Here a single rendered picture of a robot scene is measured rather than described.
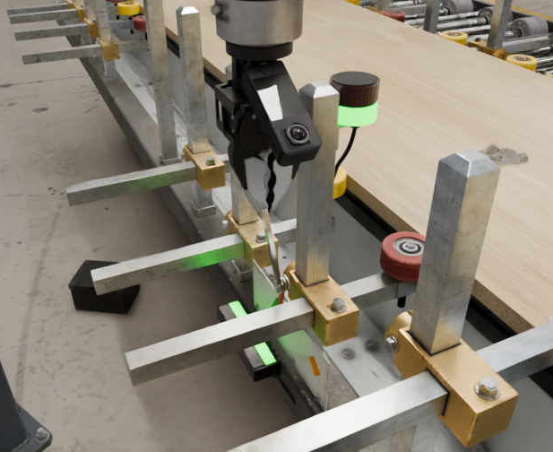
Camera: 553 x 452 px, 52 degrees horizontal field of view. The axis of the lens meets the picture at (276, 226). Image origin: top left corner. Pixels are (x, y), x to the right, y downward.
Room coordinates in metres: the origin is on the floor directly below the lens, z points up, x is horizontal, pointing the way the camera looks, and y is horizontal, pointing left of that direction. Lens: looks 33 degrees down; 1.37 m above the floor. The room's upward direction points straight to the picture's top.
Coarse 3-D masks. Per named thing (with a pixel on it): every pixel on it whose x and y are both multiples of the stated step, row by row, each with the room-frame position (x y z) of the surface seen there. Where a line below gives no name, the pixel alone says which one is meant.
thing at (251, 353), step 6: (222, 306) 0.77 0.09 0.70; (228, 306) 0.77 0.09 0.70; (222, 312) 0.75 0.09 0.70; (228, 312) 0.75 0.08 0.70; (228, 318) 0.73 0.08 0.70; (234, 318) 0.73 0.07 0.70; (246, 348) 0.66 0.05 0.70; (252, 348) 0.66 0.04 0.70; (246, 354) 0.65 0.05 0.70; (252, 354) 0.65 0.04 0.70; (252, 360) 0.64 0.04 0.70; (258, 360) 0.64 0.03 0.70; (258, 366) 0.63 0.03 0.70
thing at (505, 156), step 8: (480, 152) 0.97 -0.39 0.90; (488, 152) 0.96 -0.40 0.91; (496, 152) 0.96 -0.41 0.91; (504, 152) 0.95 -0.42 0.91; (512, 152) 0.94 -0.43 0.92; (520, 152) 0.95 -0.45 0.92; (496, 160) 0.93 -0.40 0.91; (504, 160) 0.93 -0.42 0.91; (512, 160) 0.93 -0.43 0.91; (520, 160) 0.94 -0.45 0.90
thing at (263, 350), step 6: (234, 306) 0.77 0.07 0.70; (240, 306) 0.77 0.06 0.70; (234, 312) 0.75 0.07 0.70; (240, 312) 0.75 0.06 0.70; (258, 348) 0.66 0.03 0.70; (264, 348) 0.66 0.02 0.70; (264, 354) 0.65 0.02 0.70; (270, 354) 0.65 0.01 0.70; (264, 360) 0.64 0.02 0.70; (270, 360) 0.64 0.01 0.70
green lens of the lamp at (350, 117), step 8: (376, 104) 0.65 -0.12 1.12; (344, 112) 0.63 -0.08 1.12; (352, 112) 0.63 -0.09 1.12; (360, 112) 0.63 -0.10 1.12; (368, 112) 0.63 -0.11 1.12; (376, 112) 0.65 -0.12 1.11; (344, 120) 0.63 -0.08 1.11; (352, 120) 0.63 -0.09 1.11; (360, 120) 0.63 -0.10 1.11; (368, 120) 0.63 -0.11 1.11
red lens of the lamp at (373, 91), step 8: (336, 88) 0.64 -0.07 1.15; (344, 88) 0.63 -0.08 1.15; (352, 88) 0.63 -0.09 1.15; (360, 88) 0.63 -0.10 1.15; (368, 88) 0.63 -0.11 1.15; (376, 88) 0.64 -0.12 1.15; (344, 96) 0.63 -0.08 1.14; (352, 96) 0.63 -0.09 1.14; (360, 96) 0.63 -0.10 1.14; (368, 96) 0.63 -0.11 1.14; (376, 96) 0.64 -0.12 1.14; (344, 104) 0.63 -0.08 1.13; (352, 104) 0.63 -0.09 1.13; (360, 104) 0.63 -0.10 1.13; (368, 104) 0.63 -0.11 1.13
